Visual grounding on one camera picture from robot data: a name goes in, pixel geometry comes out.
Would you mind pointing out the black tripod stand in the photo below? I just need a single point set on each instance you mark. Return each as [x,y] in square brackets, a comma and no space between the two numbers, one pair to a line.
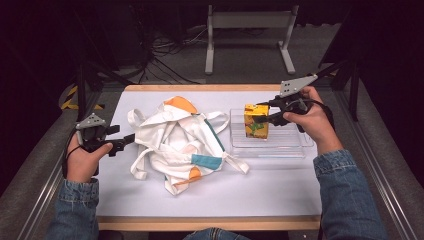
[353,86]
[81,86]

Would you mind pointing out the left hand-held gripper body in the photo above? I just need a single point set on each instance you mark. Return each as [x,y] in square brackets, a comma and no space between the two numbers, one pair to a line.
[91,133]

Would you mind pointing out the white table sheet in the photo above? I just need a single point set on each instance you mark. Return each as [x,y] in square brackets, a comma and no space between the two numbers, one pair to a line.
[250,190]

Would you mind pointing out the person's denim knee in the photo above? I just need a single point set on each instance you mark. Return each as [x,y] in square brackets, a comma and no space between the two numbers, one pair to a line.
[215,234]

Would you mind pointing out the person's left hand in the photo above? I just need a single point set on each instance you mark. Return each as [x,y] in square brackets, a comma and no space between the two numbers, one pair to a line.
[83,163]

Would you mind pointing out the clear plastic tray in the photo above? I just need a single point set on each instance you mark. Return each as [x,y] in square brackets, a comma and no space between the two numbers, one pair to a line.
[283,143]

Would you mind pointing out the yellow black hazard tape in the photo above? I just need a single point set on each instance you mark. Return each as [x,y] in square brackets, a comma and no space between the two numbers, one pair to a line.
[68,103]

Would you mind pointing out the person's right hand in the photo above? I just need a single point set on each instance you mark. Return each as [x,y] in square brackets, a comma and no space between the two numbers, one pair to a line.
[316,123]

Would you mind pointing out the white cloth tote bag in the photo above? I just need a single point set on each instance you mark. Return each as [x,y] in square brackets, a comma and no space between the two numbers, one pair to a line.
[173,143]

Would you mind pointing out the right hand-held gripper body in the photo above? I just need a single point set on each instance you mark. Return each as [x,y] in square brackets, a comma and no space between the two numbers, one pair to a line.
[293,100]

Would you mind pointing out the white metal stand frame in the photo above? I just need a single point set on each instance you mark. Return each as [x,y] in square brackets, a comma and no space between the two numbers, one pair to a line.
[248,20]

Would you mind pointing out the aluminium frame rail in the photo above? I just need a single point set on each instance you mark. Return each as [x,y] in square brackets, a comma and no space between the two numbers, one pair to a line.
[376,166]
[43,190]

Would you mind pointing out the yellow juice carton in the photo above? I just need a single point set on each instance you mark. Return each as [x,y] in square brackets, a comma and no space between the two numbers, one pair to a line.
[256,126]

